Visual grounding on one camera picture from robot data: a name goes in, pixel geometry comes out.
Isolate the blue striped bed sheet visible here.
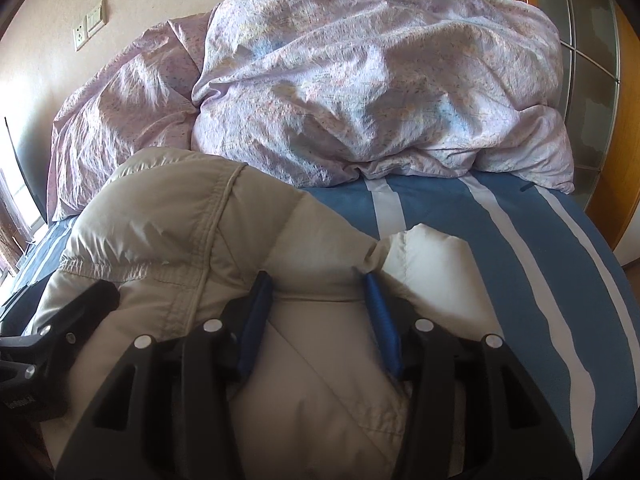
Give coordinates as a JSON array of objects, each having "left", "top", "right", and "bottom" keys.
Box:
[{"left": 0, "top": 170, "right": 640, "bottom": 480}]

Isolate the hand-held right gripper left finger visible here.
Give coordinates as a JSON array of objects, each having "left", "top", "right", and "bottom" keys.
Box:
[{"left": 55, "top": 271, "right": 275, "bottom": 480}]

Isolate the lilac floral duvet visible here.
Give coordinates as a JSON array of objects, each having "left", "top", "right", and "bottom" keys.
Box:
[{"left": 191, "top": 0, "right": 577, "bottom": 197}]

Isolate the bedside window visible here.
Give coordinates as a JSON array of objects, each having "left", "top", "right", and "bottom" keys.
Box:
[{"left": 0, "top": 167, "right": 32, "bottom": 277}]

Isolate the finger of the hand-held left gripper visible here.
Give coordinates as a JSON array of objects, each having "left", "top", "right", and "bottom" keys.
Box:
[{"left": 27, "top": 279, "right": 122, "bottom": 361}]

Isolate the dark bed headboard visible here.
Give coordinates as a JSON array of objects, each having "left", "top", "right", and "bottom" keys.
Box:
[{"left": 4, "top": 116, "right": 52, "bottom": 224}]

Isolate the white wall switch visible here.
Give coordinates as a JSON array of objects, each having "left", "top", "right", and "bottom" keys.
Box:
[{"left": 85, "top": 1, "right": 108, "bottom": 34}]

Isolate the beige down jacket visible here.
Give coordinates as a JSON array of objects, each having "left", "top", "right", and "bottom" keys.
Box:
[{"left": 29, "top": 147, "right": 507, "bottom": 480}]

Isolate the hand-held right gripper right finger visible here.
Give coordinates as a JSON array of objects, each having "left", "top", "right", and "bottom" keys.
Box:
[{"left": 364, "top": 272, "right": 582, "bottom": 480}]

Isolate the lilac floral pillow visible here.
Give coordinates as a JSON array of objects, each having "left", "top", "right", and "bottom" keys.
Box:
[{"left": 46, "top": 11, "right": 215, "bottom": 222}]

